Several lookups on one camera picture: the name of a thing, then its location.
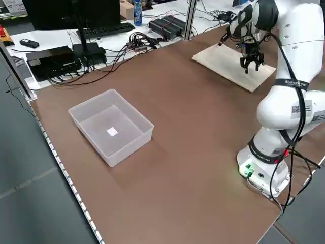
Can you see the clear plastic box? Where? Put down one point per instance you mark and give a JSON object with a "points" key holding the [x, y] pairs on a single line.
{"points": [[111, 142]]}

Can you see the black box device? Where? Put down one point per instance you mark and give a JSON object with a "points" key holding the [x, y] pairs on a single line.
{"points": [[50, 61]]}

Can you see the blue drink bottle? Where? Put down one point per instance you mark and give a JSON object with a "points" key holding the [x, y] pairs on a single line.
{"points": [[137, 15]]}

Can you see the red emergency stop button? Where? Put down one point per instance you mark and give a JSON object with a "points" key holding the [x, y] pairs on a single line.
{"points": [[3, 33]]}

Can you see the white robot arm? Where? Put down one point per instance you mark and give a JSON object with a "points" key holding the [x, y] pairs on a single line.
{"points": [[297, 50]]}

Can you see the black finned power supply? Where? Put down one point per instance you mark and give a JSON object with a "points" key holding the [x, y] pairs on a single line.
{"points": [[165, 26]]}

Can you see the black computer monitor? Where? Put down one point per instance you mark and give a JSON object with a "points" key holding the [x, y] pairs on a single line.
{"points": [[63, 12]]}

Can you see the slanted aluminium frame bar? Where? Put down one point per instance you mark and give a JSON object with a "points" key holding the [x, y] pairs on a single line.
{"points": [[19, 76]]}

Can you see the brown cardboard box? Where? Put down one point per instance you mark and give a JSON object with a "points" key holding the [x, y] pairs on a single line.
{"points": [[126, 10]]}

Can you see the black usb hub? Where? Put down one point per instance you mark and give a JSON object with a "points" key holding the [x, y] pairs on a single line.
{"points": [[142, 42]]}

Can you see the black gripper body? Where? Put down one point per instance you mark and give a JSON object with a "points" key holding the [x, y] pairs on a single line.
{"points": [[251, 54]]}

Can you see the aluminium frame post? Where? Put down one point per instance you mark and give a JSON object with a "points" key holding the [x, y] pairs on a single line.
{"points": [[189, 20]]}

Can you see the small black handheld device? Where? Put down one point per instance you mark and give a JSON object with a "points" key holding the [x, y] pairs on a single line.
{"points": [[29, 43]]}

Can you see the black keyboard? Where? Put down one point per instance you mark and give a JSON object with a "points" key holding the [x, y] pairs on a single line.
{"points": [[109, 29]]}

